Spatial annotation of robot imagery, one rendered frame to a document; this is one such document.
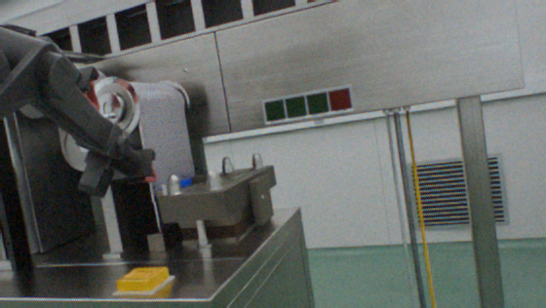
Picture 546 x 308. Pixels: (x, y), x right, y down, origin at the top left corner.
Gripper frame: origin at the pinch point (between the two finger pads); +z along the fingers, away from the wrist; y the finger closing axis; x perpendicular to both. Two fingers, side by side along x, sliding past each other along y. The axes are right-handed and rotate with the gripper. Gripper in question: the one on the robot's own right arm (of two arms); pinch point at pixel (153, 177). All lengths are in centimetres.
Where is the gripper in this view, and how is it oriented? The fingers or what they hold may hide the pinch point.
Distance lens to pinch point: 109.4
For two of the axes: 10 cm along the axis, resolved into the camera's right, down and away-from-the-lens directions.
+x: 0.5, -9.1, 4.0
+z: 4.0, 3.8, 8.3
